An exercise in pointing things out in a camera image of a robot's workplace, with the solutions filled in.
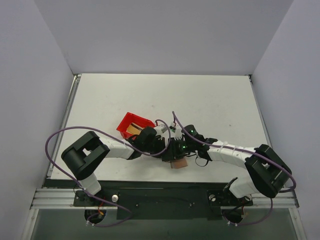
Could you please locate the red plastic bin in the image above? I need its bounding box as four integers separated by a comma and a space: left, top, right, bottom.
116, 112, 156, 139

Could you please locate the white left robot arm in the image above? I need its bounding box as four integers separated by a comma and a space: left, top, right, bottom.
61, 124, 168, 206

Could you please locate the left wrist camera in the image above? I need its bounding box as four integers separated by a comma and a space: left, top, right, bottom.
154, 124, 168, 135

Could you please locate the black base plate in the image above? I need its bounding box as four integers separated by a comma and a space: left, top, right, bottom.
73, 181, 253, 220

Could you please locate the gold card in bin upper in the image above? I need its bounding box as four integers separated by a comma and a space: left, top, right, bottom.
126, 122, 144, 135

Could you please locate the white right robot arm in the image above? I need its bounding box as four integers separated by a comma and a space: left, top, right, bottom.
166, 121, 295, 205

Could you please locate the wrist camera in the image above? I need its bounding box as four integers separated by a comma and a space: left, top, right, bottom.
154, 124, 168, 135
169, 125, 184, 141

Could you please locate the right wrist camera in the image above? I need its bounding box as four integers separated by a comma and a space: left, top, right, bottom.
169, 125, 184, 141

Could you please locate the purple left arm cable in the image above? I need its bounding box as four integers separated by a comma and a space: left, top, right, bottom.
45, 118, 172, 227

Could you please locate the tan leather card holder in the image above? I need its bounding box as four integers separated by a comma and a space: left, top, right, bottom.
170, 158, 188, 169

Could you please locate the aluminium frame rail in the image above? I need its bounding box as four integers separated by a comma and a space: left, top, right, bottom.
29, 187, 118, 210

